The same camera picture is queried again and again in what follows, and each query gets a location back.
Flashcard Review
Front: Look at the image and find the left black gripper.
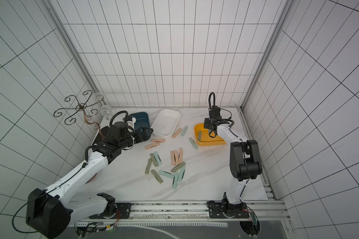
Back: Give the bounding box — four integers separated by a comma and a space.
120, 126, 154, 148

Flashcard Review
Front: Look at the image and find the olive knife pair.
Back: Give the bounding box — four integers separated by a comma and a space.
150, 153, 159, 167

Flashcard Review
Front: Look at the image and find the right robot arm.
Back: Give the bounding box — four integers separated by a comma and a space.
204, 118, 263, 209

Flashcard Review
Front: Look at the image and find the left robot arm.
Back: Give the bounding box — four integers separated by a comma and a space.
26, 121, 153, 239

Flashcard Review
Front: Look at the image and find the dark teal storage box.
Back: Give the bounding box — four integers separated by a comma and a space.
130, 112, 151, 130

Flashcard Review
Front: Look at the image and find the yellow storage box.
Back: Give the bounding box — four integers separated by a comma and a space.
194, 123, 226, 146

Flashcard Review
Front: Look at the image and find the white storage box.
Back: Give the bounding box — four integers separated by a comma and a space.
152, 109, 180, 139

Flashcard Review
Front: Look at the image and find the mint knife by white box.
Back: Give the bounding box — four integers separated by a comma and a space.
180, 125, 188, 136

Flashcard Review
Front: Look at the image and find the mint knife by yellow box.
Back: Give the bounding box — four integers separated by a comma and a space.
188, 137, 198, 149

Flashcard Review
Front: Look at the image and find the pink knife upper left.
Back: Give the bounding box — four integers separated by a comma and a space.
151, 138, 166, 143

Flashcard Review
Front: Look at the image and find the mint knife left pair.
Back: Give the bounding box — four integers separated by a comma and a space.
154, 151, 162, 165

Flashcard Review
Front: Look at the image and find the pink knife cluster left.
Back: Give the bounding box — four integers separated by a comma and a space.
171, 151, 176, 166

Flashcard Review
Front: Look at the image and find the black oval rack base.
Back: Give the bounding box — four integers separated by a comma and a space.
92, 126, 111, 151

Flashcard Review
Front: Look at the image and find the clear wine glass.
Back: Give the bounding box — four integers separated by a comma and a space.
93, 92, 113, 120

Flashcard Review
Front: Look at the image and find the mint knife lower flat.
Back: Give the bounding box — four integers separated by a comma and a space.
159, 170, 175, 179

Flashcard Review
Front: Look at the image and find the olive knife below pink cluster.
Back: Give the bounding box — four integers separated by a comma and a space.
171, 162, 185, 172

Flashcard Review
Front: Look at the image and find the mint knife lower right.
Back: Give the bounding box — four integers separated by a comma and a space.
178, 166, 186, 182

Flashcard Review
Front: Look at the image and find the mint knife lower vertical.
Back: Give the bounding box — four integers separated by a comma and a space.
172, 171, 179, 189

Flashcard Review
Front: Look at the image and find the metal scroll glass rack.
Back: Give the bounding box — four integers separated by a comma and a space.
53, 90, 104, 130

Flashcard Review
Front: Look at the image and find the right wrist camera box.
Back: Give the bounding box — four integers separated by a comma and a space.
209, 106, 222, 120

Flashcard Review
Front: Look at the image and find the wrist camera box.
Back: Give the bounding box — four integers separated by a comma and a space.
209, 106, 222, 120
125, 116, 136, 129

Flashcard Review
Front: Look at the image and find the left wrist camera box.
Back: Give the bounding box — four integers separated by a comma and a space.
125, 116, 136, 129

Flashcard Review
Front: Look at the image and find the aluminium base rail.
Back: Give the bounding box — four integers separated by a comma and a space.
78, 201, 291, 226

